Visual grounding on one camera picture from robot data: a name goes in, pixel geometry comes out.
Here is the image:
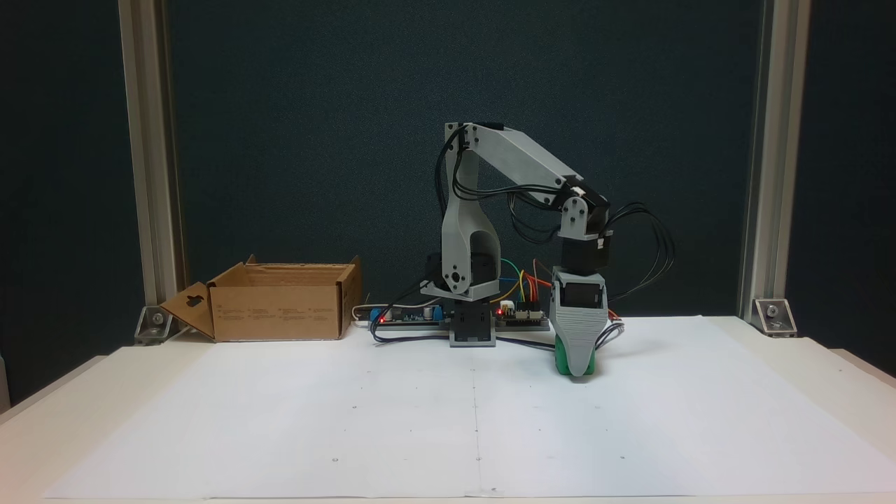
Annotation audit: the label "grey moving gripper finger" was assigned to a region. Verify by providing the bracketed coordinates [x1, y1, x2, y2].
[549, 307, 608, 378]

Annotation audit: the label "green dice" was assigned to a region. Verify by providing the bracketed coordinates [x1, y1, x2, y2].
[555, 333, 597, 377]

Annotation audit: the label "circuit board with white connector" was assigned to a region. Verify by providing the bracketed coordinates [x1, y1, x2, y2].
[496, 300, 550, 331]

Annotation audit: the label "blue circuit board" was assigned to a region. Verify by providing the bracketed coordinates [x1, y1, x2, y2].
[369, 302, 449, 330]

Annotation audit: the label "brown cardboard box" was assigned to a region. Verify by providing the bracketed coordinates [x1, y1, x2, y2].
[160, 255, 363, 343]

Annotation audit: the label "long dark table cable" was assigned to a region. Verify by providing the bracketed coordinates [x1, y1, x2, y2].
[371, 283, 625, 353]

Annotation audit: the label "yellow jumper wire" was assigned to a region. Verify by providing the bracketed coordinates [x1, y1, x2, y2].
[490, 268, 527, 305]

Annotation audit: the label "green jumper wire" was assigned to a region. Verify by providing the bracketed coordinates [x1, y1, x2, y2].
[498, 257, 526, 303]

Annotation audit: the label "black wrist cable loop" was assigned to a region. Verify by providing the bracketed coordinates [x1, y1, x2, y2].
[601, 202, 677, 303]

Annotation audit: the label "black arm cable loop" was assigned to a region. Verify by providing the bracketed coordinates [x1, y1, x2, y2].
[434, 125, 569, 244]

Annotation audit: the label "metal corner bracket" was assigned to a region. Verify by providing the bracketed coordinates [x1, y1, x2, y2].
[134, 305, 176, 345]
[752, 298, 799, 338]

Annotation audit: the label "aluminium frame post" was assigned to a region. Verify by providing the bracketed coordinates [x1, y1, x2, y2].
[736, 0, 813, 319]
[118, 0, 188, 312]

